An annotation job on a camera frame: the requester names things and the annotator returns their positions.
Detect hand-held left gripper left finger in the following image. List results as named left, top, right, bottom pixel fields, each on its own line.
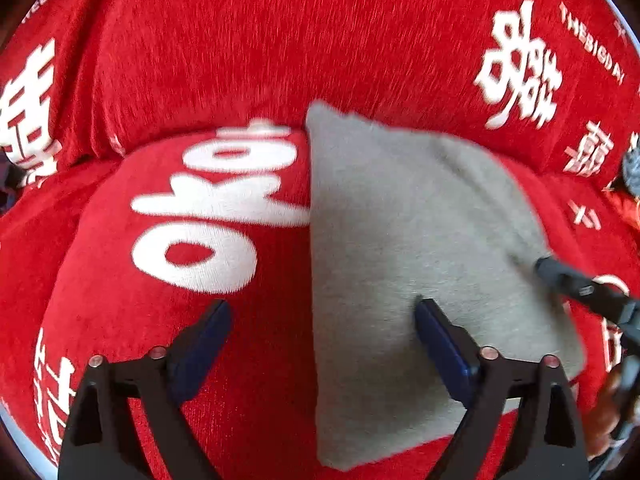
left=58, top=299, right=234, bottom=480

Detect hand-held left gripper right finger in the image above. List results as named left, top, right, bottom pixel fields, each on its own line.
left=414, top=297, right=592, bottom=480

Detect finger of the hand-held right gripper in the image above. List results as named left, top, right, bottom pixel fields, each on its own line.
left=534, top=254, right=640, bottom=333

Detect grey knit sweater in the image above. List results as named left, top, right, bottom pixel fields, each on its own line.
left=304, top=100, right=589, bottom=472

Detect person's right hand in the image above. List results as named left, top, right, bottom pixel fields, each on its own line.
left=585, top=360, right=628, bottom=462

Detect grey blue cloth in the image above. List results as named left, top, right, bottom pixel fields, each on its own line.
left=621, top=131, right=640, bottom=192

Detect dark plaid cloth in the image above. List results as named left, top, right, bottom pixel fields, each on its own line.
left=0, top=157, right=23, bottom=212

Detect red printed blanket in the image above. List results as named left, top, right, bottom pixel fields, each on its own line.
left=0, top=0, right=640, bottom=473

